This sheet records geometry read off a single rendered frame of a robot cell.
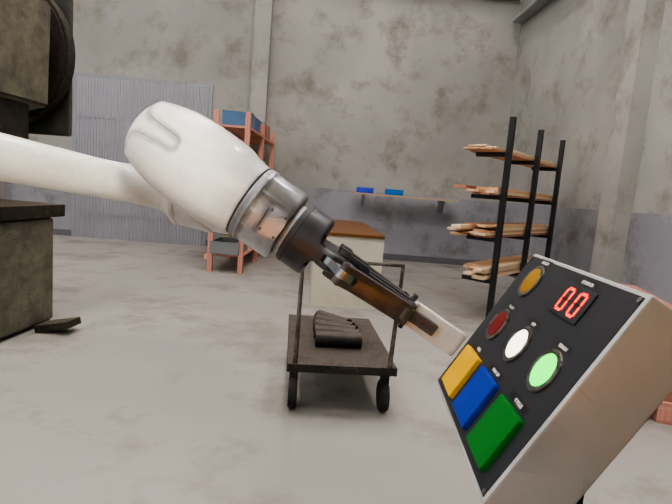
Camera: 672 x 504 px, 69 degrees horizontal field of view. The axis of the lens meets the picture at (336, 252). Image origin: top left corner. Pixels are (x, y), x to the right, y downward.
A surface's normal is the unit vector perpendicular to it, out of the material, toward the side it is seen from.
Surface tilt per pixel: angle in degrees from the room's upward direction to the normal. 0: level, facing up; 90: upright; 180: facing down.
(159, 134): 75
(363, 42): 90
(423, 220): 90
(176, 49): 90
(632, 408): 90
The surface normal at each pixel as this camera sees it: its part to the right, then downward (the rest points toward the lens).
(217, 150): 0.34, -0.42
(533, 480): -0.06, 0.12
